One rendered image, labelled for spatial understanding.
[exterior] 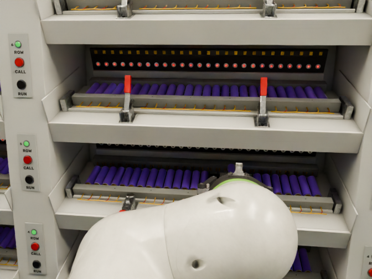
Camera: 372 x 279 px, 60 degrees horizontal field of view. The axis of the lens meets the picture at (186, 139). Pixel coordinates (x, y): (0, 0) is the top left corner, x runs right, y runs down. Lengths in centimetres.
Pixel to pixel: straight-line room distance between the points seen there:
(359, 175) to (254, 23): 34
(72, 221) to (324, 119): 56
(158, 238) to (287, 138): 38
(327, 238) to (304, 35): 39
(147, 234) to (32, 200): 47
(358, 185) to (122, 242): 48
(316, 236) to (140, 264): 46
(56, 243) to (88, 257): 47
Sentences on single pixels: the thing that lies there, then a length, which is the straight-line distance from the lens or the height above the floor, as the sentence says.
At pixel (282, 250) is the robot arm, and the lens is 32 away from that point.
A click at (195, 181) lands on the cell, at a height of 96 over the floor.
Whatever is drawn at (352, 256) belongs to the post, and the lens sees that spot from 74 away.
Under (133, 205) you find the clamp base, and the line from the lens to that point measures 70.
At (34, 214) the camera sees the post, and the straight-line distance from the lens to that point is 78.
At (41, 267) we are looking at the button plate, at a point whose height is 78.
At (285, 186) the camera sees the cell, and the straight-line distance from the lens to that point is 75.
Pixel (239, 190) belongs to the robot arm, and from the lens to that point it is 33.
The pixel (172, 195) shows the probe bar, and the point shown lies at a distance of 70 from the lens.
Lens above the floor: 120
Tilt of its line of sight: 11 degrees down
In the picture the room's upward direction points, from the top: 1 degrees clockwise
